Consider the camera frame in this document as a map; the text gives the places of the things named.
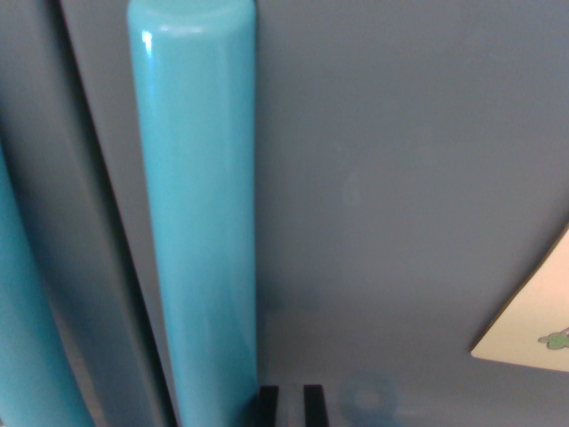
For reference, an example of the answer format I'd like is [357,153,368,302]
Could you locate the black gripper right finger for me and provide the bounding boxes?
[303,384,331,427]

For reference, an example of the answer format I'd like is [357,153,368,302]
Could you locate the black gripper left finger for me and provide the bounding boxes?
[255,385,280,427]

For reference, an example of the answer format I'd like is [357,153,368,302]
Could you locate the grey toy refrigerator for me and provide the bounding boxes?
[60,0,569,427]

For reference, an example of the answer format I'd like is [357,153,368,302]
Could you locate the blue clip without card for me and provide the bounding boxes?
[340,373,400,420]

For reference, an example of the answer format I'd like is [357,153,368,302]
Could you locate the cream grocery list card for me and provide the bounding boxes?
[470,222,569,373]

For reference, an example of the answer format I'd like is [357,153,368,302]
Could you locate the teal fridge door handle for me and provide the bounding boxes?
[126,0,259,427]

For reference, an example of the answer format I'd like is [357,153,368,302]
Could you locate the teal freezer door handle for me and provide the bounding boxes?
[0,141,92,427]

